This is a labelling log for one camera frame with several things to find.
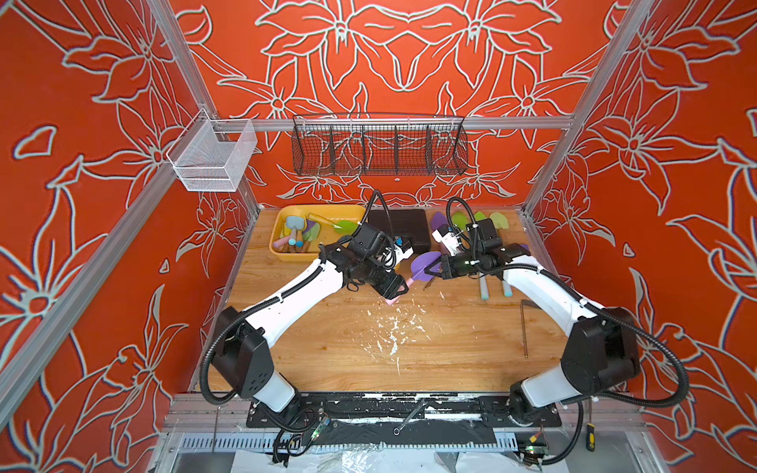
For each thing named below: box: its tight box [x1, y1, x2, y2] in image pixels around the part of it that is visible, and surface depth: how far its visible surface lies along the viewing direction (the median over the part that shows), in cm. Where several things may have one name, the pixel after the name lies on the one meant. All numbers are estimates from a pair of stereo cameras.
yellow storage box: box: [269, 203, 367, 262], surface depth 114 cm
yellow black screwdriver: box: [585, 422, 597, 452], surface depth 71 cm
